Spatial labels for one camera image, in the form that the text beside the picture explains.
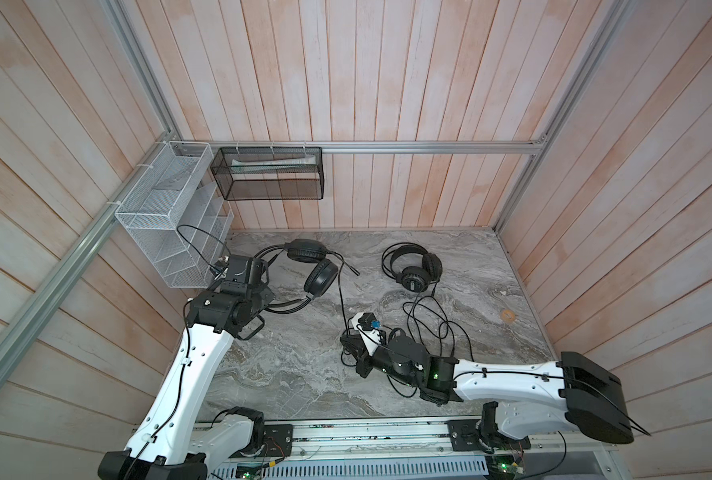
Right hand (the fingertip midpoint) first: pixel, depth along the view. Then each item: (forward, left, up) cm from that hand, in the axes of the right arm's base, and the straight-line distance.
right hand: (344, 339), depth 72 cm
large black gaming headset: (+10, +6, +13) cm, 17 cm away
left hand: (+7, +20, +5) cm, 22 cm away
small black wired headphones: (+33, -22, -13) cm, 42 cm away
